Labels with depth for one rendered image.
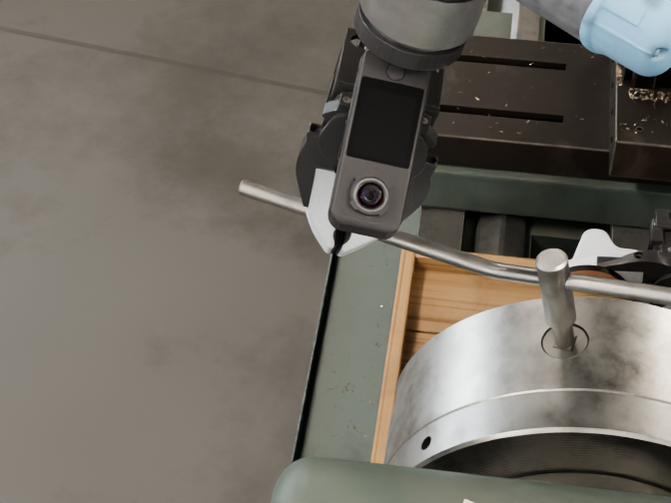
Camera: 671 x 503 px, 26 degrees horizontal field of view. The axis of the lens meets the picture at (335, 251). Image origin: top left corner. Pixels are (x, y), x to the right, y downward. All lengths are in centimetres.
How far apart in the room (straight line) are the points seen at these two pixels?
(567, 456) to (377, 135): 28
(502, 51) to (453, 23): 83
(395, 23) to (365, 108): 6
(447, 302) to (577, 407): 54
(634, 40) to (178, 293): 200
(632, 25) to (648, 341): 33
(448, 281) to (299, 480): 64
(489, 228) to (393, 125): 76
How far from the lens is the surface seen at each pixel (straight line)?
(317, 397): 189
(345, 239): 103
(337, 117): 94
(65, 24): 337
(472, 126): 161
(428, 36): 88
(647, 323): 108
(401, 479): 96
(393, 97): 91
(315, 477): 95
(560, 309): 102
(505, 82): 167
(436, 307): 153
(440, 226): 164
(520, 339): 107
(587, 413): 102
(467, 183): 163
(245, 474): 248
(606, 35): 81
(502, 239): 163
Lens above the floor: 204
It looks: 47 degrees down
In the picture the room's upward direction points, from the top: straight up
